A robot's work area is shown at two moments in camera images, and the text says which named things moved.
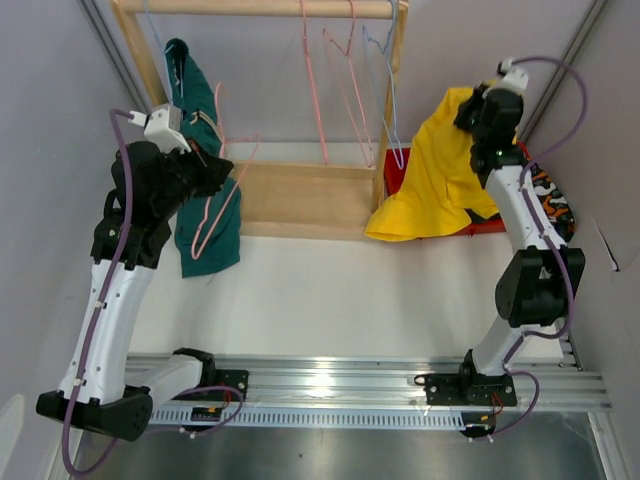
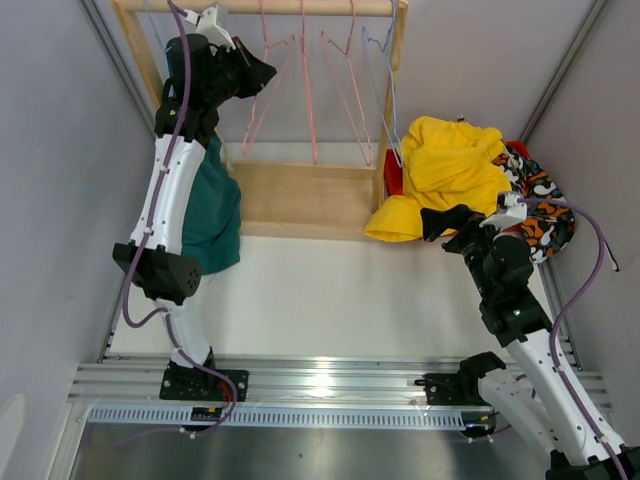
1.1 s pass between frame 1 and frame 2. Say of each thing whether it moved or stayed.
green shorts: stayed
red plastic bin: stayed
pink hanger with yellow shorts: moved
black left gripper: moved
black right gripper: moved
